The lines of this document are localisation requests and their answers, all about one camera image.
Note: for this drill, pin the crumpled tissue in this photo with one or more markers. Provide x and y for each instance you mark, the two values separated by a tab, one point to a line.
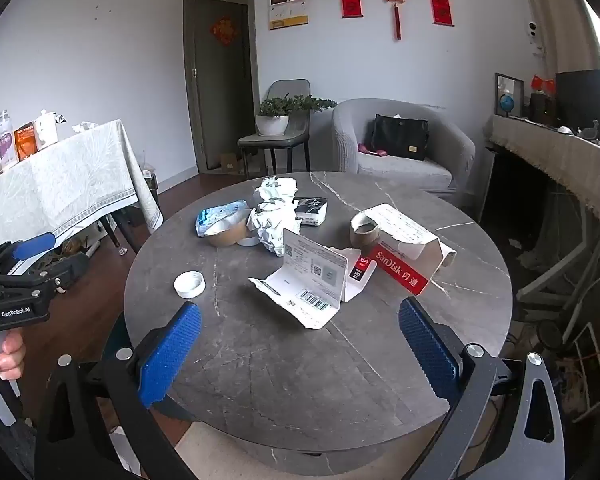
85	126

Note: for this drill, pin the small crumpled white paper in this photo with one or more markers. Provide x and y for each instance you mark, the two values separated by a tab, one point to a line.
277	190

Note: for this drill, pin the round grey coffee table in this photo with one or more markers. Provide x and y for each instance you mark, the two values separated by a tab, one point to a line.
545	152

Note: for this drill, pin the picture frame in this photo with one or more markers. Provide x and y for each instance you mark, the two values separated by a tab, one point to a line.
507	85

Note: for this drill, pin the brown tape roll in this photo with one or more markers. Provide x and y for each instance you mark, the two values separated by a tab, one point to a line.
227	236

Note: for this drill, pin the clear plastic bottle purple label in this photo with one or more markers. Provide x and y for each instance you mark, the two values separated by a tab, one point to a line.
6	145

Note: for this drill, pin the grey armchair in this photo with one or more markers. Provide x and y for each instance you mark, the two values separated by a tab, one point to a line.
410	170

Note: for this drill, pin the orange box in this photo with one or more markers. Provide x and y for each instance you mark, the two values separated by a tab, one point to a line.
25	142

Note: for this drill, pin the blue tissue packet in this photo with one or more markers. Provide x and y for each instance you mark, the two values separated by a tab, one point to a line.
215	217

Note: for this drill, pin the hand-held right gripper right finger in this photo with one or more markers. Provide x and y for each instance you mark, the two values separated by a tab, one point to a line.
427	347

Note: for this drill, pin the white barcode card packaging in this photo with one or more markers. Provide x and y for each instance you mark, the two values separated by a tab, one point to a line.
310	265

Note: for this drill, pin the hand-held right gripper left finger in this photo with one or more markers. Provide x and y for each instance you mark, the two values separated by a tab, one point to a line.
170	355

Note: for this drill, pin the dark wooden door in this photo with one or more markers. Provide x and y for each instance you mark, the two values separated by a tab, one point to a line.
225	90

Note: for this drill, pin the white patterned tablecloth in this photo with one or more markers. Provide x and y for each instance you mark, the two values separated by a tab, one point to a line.
65	180

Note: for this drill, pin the small blue globe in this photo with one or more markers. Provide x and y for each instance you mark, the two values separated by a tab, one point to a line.
507	102

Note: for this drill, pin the red and white carton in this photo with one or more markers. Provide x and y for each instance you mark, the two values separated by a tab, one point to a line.
405	232

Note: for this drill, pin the black and white small box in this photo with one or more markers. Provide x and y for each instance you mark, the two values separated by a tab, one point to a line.
312	207

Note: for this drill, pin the small white lid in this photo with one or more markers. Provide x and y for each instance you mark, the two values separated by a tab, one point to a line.
249	241

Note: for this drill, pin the pink cloth item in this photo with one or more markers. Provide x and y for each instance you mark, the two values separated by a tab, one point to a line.
370	150

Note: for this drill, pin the small red flags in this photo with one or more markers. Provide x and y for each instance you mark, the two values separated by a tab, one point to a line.
542	82

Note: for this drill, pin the round grey marble table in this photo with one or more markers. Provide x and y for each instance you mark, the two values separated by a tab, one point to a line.
260	360

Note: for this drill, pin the white security camera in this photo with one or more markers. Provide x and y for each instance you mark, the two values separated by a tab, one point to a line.
532	30

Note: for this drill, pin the person's left hand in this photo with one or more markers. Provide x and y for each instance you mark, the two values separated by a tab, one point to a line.
10	360

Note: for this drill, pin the cardboard tape core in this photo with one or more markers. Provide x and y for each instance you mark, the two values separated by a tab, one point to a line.
362	237

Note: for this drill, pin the white metal rack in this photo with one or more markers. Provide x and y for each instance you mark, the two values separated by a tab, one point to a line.
555	280

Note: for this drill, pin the black handbag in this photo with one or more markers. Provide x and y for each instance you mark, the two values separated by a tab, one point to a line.
397	137

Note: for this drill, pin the small cardboard box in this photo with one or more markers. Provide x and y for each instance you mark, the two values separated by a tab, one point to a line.
229	161

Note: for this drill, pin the grey dining chair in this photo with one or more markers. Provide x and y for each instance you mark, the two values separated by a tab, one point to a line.
290	89

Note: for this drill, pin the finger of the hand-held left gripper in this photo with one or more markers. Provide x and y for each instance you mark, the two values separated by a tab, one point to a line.
35	246
62	272

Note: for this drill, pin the black television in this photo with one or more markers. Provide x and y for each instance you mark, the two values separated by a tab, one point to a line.
580	97

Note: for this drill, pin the potted plant in white pot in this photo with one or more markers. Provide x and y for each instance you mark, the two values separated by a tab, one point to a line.
272	124

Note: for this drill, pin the white teapot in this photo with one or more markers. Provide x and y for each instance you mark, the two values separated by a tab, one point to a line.
45	132

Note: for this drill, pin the wall calendar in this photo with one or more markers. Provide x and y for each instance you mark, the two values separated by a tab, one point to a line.
289	5

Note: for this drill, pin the red paper door decoration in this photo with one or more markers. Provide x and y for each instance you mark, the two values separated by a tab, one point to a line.
223	31

